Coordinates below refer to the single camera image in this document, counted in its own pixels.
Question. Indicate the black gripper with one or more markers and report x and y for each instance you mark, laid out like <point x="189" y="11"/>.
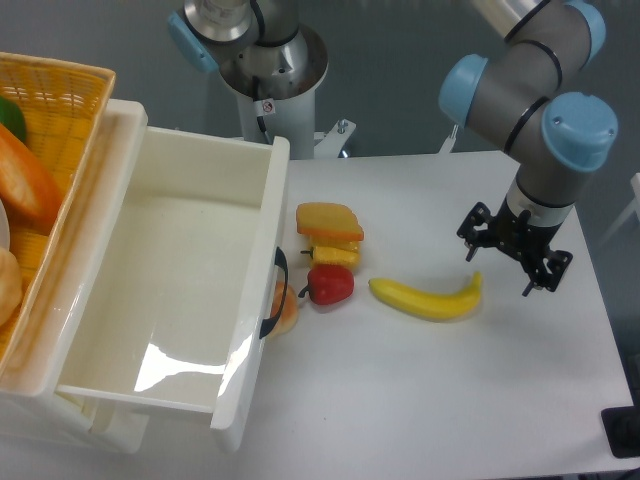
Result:
<point x="523" y="230"/>

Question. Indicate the orange toy bread slice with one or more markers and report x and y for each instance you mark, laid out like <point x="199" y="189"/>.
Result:
<point x="329" y="220"/>

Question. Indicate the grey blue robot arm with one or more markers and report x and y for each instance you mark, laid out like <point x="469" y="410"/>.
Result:
<point x="273" y="64"/>

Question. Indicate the tan toy bread roll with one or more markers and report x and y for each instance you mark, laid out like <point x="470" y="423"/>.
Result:
<point x="290" y="313"/>

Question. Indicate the yellow toy banana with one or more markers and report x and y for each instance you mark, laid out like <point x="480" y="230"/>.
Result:
<point x="439" y="307"/>

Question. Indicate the red toy bell pepper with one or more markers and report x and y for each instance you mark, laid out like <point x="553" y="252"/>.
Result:
<point x="328" y="284"/>

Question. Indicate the yellow toy bell pepper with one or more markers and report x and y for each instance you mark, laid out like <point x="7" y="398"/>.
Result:
<point x="343" y="254"/>

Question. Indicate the black device at edge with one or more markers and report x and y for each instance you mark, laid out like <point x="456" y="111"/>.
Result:
<point x="621" y="426"/>

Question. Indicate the white plastic drawer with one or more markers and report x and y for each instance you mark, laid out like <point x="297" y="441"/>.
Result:
<point x="174" y="319"/>

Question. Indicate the yellow woven basket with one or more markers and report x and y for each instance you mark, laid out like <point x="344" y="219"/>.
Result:
<point x="63" y="103"/>

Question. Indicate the yellow toy corn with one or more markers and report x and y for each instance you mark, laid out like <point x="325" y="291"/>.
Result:
<point x="28" y="247"/>

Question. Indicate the orange toy baguette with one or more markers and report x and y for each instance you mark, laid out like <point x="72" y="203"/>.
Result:
<point x="26" y="185"/>

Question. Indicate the beige toy bun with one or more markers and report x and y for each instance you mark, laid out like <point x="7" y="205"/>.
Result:
<point x="11" y="285"/>

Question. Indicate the white drawer cabinet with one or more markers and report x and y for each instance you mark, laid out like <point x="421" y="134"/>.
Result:
<point x="31" y="402"/>

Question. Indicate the green toy vegetable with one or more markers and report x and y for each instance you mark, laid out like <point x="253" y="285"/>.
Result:
<point x="13" y="119"/>

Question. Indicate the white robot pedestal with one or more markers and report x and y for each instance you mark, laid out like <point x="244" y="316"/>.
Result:
<point x="294" y="119"/>

